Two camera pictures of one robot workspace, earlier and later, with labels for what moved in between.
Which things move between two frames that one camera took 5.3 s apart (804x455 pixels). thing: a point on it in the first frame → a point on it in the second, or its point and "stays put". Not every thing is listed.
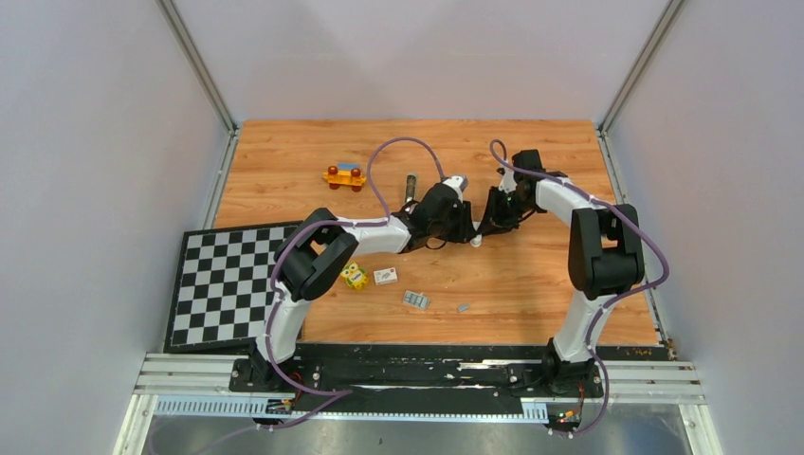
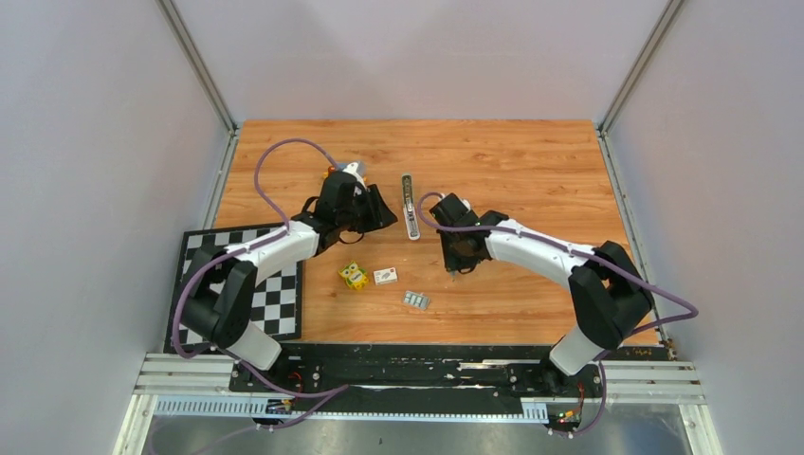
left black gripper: (464, 230) → (378, 215)
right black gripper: (494, 222) → (452, 263)
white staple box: (385, 276) stays put
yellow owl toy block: (355, 276) stays put
